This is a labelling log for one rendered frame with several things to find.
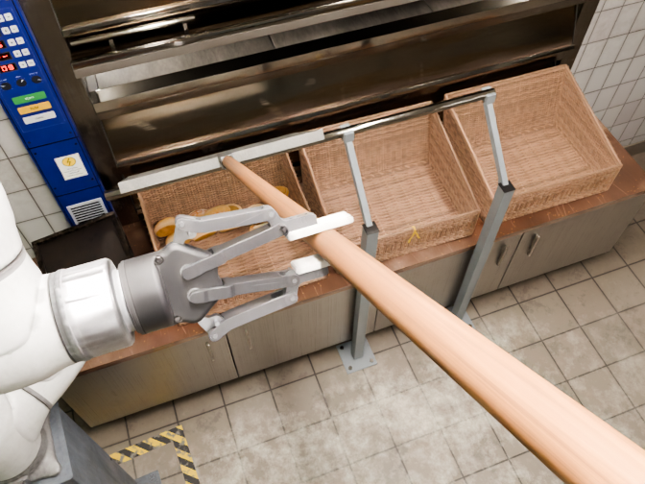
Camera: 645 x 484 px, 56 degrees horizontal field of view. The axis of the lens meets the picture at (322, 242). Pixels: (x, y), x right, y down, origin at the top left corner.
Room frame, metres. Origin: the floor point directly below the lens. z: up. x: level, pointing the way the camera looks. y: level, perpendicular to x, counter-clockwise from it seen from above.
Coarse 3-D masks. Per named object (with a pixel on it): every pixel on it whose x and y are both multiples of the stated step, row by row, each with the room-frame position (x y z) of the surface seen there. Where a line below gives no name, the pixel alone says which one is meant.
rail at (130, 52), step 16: (352, 0) 1.55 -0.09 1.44; (368, 0) 1.56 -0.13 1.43; (272, 16) 1.48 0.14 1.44; (288, 16) 1.48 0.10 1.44; (304, 16) 1.50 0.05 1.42; (208, 32) 1.41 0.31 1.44; (224, 32) 1.42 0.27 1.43; (240, 32) 1.43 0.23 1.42; (128, 48) 1.34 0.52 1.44; (144, 48) 1.34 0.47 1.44; (160, 48) 1.36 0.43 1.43; (80, 64) 1.28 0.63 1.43
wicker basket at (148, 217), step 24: (264, 168) 1.53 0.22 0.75; (288, 168) 1.49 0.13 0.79; (144, 192) 1.38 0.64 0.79; (168, 192) 1.40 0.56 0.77; (192, 192) 1.42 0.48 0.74; (240, 192) 1.47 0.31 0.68; (144, 216) 1.25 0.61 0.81; (168, 216) 1.36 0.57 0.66; (192, 240) 1.31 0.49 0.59; (216, 240) 1.31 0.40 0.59; (288, 240) 1.31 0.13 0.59; (240, 264) 1.20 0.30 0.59; (264, 264) 1.20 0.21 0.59; (288, 264) 1.20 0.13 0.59; (216, 312) 1.00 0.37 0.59
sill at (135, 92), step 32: (512, 0) 1.94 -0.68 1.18; (544, 0) 1.96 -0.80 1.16; (352, 32) 1.76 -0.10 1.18; (384, 32) 1.76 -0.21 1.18; (416, 32) 1.79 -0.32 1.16; (224, 64) 1.59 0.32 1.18; (256, 64) 1.59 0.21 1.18; (288, 64) 1.63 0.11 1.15; (96, 96) 1.44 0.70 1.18; (128, 96) 1.44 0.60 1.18; (160, 96) 1.48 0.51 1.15
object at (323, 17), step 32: (256, 0) 1.63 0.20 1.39; (288, 0) 1.62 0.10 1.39; (320, 0) 1.61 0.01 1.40; (384, 0) 1.58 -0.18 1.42; (416, 0) 1.61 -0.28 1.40; (160, 32) 1.46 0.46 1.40; (192, 32) 1.45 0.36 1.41; (256, 32) 1.44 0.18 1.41; (96, 64) 1.30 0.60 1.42; (128, 64) 1.32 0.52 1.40
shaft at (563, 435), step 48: (336, 240) 0.33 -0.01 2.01; (384, 288) 0.22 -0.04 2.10; (432, 336) 0.16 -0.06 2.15; (480, 336) 0.15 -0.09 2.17; (480, 384) 0.11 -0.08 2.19; (528, 384) 0.10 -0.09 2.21; (528, 432) 0.08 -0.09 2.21; (576, 432) 0.07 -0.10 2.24; (576, 480) 0.06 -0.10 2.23; (624, 480) 0.05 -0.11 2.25
